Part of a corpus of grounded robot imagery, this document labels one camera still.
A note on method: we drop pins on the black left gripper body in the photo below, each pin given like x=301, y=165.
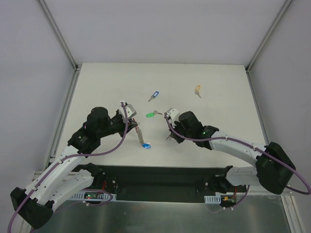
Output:
x=129, y=124

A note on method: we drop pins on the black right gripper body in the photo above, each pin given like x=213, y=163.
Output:
x=175, y=135

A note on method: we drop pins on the red handled metal key organizer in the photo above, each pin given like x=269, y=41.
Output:
x=139, y=132

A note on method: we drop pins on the key with blue oval tag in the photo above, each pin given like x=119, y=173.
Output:
x=146, y=145

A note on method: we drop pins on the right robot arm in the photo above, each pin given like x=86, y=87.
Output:
x=238, y=150

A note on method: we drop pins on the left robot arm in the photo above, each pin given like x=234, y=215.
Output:
x=37, y=202

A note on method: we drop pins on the key with green tag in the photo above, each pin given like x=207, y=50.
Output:
x=152, y=114

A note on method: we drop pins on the key with yellow tag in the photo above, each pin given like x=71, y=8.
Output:
x=197, y=91

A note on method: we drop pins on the key with blue rectangular tag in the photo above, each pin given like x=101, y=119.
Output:
x=153, y=96

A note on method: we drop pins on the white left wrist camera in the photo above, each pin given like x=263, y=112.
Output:
x=126, y=109

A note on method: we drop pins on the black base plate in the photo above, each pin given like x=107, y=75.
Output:
x=159, y=184

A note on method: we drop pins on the aluminium frame rail left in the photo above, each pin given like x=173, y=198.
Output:
x=45, y=81

